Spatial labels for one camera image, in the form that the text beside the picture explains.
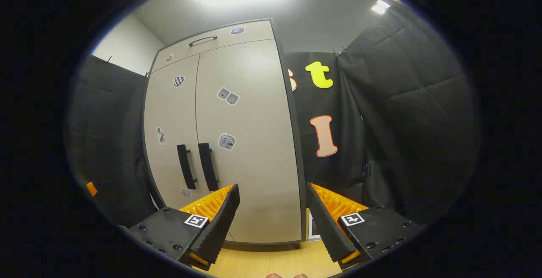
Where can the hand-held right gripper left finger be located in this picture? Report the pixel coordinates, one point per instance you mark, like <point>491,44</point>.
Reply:
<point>220,218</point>

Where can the black backdrop cloth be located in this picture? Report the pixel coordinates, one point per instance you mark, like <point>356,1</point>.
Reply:
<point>402,121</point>

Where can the grey cabinet drawer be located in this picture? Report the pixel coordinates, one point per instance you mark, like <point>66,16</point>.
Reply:
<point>220,47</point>

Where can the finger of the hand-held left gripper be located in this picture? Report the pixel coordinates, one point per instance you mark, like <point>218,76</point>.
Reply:
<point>91,188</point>

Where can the grey shoe cabinet body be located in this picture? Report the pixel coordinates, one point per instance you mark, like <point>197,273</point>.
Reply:
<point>299,151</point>

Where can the small ceiling light panel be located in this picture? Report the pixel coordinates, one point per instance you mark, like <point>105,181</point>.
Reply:
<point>380,6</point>

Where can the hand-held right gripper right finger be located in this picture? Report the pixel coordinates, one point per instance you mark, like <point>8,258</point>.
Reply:
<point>326,223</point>

